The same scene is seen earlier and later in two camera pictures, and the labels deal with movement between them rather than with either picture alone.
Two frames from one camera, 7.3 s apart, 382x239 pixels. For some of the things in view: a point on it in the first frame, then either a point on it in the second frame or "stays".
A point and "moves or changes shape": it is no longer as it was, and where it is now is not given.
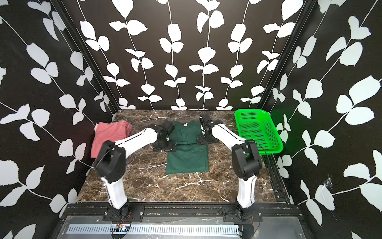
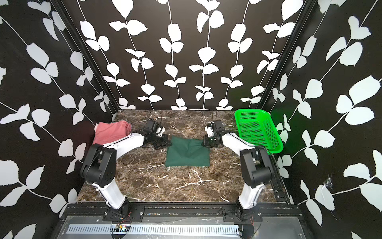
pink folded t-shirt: (113, 131) stays
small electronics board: (122, 228) stays
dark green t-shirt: (189, 156) moves or changes shape
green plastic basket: (258, 125) stays
